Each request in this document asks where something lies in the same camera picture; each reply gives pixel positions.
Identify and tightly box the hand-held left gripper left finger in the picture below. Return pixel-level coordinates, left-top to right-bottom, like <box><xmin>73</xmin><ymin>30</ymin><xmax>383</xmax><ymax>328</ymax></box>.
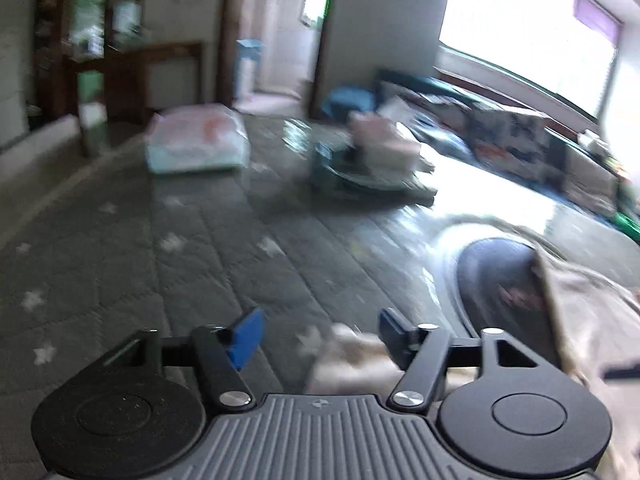
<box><xmin>102</xmin><ymin>307</ymin><xmax>265</xmax><ymax>408</ymax></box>

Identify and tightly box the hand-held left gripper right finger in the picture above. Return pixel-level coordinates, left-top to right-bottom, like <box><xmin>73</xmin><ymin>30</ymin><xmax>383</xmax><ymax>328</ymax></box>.
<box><xmin>379</xmin><ymin>308</ymin><xmax>543</xmax><ymax>410</ymax></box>

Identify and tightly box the cream garment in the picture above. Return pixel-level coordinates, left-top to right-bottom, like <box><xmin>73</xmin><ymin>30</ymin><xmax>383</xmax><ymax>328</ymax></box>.
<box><xmin>305</xmin><ymin>212</ymin><xmax>640</xmax><ymax>480</ymax></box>

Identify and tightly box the round metal basin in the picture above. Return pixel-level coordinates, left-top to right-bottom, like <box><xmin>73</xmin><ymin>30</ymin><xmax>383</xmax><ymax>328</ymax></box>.
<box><xmin>432</xmin><ymin>230</ymin><xmax>556</xmax><ymax>343</ymax></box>

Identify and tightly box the grey star quilted tablecloth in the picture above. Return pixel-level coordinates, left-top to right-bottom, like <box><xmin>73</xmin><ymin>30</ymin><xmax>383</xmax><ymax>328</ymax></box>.
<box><xmin>0</xmin><ymin>110</ymin><xmax>621</xmax><ymax>480</ymax></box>

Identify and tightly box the teal flat box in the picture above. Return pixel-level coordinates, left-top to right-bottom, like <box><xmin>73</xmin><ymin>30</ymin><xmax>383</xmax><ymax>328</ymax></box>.
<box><xmin>312</xmin><ymin>142</ymin><xmax>438</xmax><ymax>198</ymax></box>

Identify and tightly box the white cardboard box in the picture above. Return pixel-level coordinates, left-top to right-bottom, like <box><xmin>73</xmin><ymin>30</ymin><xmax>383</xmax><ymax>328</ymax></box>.
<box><xmin>350</xmin><ymin>110</ymin><xmax>423</xmax><ymax>173</ymax></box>

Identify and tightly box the pink white plastic package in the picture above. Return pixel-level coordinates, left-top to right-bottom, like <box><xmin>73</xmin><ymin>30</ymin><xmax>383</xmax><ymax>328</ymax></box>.
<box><xmin>144</xmin><ymin>104</ymin><xmax>252</xmax><ymax>175</ymax></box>

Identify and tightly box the small butterfly print cushion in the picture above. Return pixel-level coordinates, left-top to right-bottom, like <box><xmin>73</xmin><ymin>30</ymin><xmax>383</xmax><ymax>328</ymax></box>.
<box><xmin>385</xmin><ymin>92</ymin><xmax>473</xmax><ymax>156</ymax></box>

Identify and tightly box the large butterfly print cushion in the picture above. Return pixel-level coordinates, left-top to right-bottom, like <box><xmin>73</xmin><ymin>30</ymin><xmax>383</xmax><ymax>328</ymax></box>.
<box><xmin>470</xmin><ymin>102</ymin><xmax>553</xmax><ymax>181</ymax></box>

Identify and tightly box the grey cushion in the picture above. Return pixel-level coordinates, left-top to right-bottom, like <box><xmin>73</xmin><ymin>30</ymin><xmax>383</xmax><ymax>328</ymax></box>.
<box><xmin>547</xmin><ymin>130</ymin><xmax>621</xmax><ymax>213</ymax></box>

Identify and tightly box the blue sofa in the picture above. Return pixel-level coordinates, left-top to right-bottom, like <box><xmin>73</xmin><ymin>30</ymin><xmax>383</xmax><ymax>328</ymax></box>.
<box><xmin>320</xmin><ymin>67</ymin><xmax>640</xmax><ymax>241</ymax></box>

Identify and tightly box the green bowl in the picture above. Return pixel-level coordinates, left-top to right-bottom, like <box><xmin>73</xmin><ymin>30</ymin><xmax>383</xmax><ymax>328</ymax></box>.
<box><xmin>615</xmin><ymin>210</ymin><xmax>640</xmax><ymax>241</ymax></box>

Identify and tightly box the blue white plastic box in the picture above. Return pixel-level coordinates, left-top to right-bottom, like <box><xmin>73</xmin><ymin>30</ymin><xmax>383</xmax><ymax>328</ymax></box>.
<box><xmin>236</xmin><ymin>39</ymin><xmax>264</xmax><ymax>98</ymax></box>

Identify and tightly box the dark wooden side table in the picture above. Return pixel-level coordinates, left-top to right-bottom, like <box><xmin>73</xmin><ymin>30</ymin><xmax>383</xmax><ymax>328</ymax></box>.
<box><xmin>65</xmin><ymin>41</ymin><xmax>207</xmax><ymax>156</ymax></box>

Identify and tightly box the large window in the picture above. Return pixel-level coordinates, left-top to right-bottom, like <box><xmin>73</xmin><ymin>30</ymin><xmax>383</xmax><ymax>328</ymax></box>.
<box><xmin>440</xmin><ymin>0</ymin><xmax>623</xmax><ymax>118</ymax></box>

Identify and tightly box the dark wooden display cabinet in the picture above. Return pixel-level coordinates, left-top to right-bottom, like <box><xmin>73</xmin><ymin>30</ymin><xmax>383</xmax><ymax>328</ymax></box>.
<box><xmin>32</xmin><ymin>0</ymin><xmax>151</xmax><ymax>126</ymax></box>

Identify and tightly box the dark wooden door frame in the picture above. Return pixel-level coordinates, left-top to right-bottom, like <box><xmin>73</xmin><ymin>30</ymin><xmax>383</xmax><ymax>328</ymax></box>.
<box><xmin>220</xmin><ymin>0</ymin><xmax>336</xmax><ymax>111</ymax></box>

